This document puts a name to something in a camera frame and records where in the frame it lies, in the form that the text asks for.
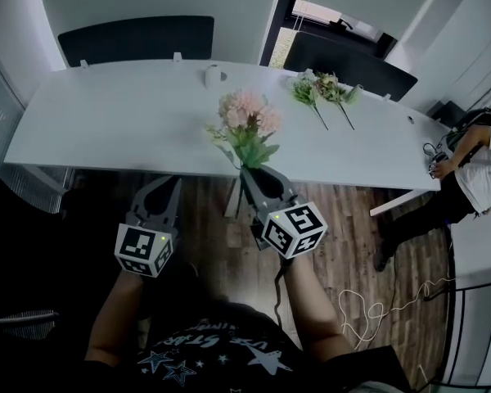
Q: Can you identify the black window frame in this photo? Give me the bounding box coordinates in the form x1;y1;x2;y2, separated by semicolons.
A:
259;0;398;67

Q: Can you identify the person's left forearm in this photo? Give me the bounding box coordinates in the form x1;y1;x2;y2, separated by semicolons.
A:
84;270;148;368

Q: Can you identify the white and green flower bunch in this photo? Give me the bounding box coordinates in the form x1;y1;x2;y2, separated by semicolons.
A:
290;74;330;132

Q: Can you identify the white cord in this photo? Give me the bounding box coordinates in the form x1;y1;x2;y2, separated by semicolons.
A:
338;276;457;350

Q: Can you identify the white side desk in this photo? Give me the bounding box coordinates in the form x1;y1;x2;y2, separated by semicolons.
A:
429;215;491;388

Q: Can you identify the black star print shirt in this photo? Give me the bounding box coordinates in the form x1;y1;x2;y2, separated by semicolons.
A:
83;296;410;393

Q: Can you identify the person's right forearm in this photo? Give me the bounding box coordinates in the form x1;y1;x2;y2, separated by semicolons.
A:
284;255;351;362

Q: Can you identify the small black box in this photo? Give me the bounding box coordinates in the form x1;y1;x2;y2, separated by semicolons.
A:
431;100;467;127

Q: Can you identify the black mesh office chair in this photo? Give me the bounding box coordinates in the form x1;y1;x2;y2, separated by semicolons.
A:
0;169;124;393

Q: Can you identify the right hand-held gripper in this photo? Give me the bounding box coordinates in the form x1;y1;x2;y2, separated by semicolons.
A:
239;164;328;260

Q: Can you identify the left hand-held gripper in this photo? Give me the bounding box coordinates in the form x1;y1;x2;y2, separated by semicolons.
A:
114;176;183;278

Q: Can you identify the pink flowers bouquet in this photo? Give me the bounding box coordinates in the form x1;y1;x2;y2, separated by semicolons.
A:
205;88;283;170

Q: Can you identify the white table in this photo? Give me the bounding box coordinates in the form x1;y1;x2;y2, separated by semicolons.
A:
2;58;455;219

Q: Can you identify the white vase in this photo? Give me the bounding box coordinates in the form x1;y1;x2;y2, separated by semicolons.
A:
204;63;224;89

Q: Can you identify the faded brown flower bunch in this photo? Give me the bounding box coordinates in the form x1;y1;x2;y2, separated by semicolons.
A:
313;70;363;131

